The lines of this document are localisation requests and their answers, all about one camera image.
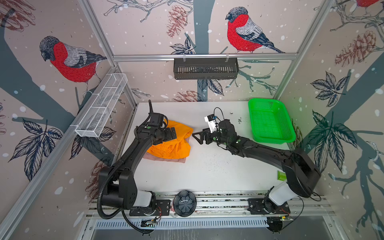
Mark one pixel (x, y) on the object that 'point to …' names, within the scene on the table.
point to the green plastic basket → (270, 122)
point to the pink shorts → (154, 157)
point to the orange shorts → (176, 148)
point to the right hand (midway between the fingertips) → (197, 134)
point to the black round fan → (185, 203)
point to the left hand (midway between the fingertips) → (169, 135)
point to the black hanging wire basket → (206, 69)
